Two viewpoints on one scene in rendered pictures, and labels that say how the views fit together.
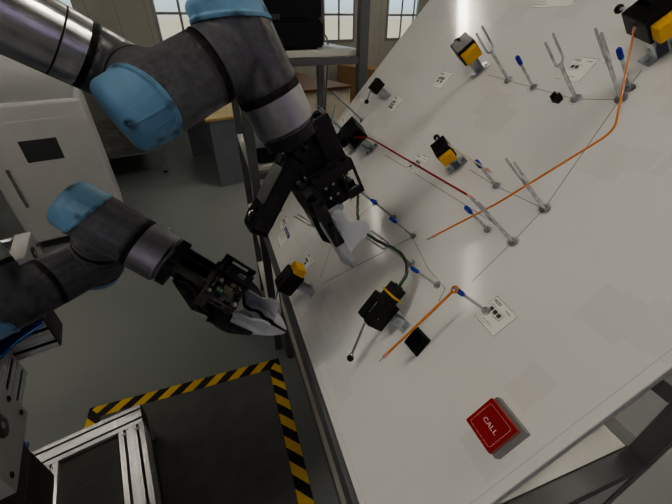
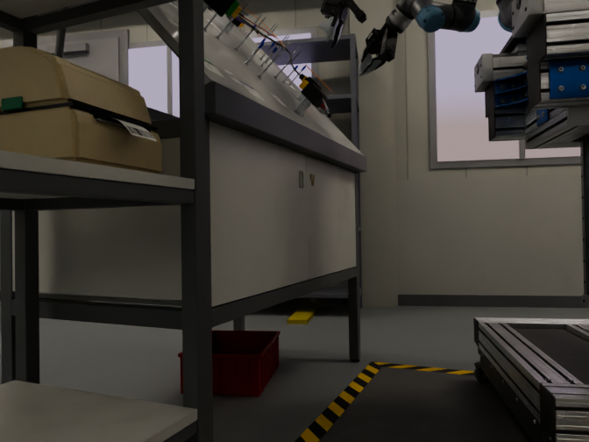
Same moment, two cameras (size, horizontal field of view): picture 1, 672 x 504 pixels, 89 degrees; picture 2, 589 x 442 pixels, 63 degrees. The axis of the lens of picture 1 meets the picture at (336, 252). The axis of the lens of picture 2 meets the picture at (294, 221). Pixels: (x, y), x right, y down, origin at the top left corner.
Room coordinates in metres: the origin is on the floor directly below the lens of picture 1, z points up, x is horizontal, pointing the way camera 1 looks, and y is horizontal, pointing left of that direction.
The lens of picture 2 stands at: (1.87, 1.08, 0.57)
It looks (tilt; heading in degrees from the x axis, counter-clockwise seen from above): 1 degrees up; 222
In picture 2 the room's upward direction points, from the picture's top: 1 degrees counter-clockwise
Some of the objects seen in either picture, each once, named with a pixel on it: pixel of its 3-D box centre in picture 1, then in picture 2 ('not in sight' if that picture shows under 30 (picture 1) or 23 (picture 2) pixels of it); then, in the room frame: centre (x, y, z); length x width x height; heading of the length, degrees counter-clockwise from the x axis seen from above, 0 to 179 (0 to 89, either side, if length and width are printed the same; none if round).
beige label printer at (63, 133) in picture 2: not in sight; (53, 120); (1.53, 0.22, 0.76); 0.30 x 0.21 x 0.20; 112
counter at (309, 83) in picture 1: (292, 104); not in sight; (6.00, 0.71, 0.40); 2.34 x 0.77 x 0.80; 32
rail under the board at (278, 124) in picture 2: (301, 320); (309, 143); (0.71, 0.10, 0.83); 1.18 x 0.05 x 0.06; 19
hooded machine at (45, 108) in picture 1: (45, 136); not in sight; (2.78, 2.32, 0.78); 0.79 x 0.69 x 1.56; 32
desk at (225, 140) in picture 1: (225, 135); not in sight; (4.29, 1.37, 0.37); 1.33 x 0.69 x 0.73; 33
